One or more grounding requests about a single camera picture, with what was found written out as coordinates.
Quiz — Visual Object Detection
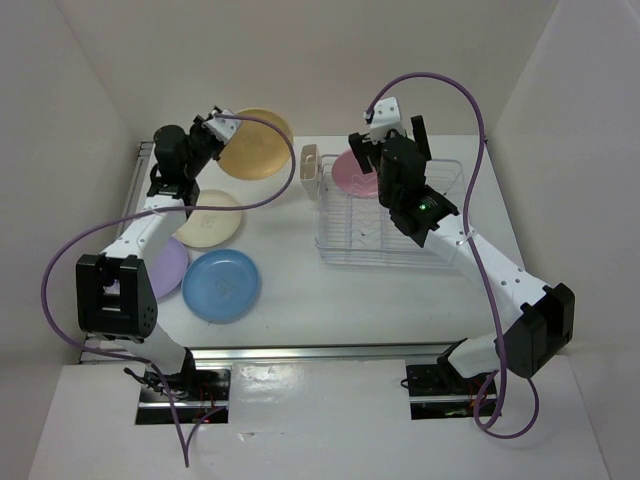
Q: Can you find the pink plastic plate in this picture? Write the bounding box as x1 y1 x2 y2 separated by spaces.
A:
331 150 378 198

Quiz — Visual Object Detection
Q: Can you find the cream plastic plate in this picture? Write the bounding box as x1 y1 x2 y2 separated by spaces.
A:
174 189 242 249

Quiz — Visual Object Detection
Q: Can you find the yellow plastic plate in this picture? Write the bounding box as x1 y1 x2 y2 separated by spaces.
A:
218 120 290 181

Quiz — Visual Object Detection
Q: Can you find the purple plastic plate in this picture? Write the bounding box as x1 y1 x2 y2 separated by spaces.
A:
149 238 189 300

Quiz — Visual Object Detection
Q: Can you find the blue plastic plate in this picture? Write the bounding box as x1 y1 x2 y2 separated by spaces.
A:
181 249 261 325

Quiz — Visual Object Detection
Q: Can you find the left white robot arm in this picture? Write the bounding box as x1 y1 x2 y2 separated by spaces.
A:
76 116 225 399

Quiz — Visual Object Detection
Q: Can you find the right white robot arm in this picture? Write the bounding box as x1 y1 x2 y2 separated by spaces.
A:
348 117 575 393

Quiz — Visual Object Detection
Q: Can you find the cream cutlery holder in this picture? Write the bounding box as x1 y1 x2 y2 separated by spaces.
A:
299 144 321 202

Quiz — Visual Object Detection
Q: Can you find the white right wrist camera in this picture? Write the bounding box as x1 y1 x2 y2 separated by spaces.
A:
365 97 406 144

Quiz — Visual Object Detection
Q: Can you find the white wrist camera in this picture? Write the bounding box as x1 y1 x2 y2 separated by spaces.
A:
365 97 406 144
204 107 242 145

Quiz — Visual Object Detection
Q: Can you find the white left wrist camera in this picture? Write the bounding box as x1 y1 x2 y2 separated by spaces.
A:
204 107 242 145

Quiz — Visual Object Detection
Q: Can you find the clear wire dish rack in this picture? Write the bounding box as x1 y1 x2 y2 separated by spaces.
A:
315 154 451 270

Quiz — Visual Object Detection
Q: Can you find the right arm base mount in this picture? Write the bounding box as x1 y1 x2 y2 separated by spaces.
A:
400 364 486 420

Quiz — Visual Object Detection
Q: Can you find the aluminium frame rail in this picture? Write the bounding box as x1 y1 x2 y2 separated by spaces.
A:
79 141 506 364

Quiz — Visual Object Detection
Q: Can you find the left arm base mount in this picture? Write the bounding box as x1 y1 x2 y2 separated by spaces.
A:
123 367 231 426

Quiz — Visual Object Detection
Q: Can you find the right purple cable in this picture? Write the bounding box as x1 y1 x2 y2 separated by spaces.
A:
367 72 541 440

